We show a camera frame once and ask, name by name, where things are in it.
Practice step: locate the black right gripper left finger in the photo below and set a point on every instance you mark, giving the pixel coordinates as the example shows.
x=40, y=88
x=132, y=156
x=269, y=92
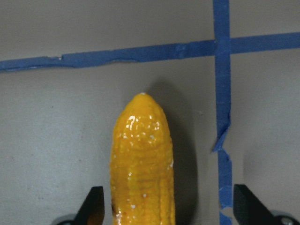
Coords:
x=92, y=210

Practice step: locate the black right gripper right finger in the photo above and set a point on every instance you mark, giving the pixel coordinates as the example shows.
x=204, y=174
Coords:
x=248, y=209

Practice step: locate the yellow corn cob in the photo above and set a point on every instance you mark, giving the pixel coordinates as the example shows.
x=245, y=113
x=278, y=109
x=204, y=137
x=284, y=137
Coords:
x=141, y=165

